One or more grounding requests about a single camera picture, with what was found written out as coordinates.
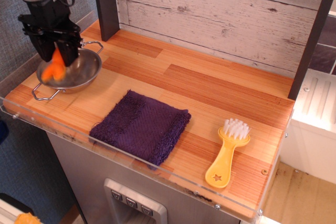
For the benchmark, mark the silver toy fridge cabinet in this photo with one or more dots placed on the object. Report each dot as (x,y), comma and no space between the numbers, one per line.
(110,192)

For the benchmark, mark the purple folded cloth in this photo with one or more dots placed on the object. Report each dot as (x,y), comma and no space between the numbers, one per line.
(143,127)

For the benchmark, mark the dark right post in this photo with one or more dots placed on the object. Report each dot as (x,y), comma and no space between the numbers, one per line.
(314,36)

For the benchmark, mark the orange object at corner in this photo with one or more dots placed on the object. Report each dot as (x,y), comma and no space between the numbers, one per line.
(27,218)

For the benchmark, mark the clear acrylic guard rail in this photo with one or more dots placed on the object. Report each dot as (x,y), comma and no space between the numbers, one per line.
(185,168)

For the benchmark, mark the steel bowl with handles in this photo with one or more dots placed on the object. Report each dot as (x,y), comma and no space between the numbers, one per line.
(80,74)

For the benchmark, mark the dark post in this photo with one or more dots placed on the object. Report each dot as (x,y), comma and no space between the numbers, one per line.
(314,36)
(108,18)

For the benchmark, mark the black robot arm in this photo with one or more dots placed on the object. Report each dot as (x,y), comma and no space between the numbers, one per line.
(48,26)

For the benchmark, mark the orange plush fish toy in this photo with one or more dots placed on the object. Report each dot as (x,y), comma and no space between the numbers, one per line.
(56,69)

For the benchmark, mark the yellow toy brush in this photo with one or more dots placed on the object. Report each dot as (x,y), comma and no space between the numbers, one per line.
(234,133)

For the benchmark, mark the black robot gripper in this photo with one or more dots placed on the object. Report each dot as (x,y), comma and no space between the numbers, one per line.
(48,22)

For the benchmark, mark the white toy sink unit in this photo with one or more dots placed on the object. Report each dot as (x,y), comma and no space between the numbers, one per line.
(309,144)

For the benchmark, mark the dark left post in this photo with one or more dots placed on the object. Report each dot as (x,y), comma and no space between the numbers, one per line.
(108,18)

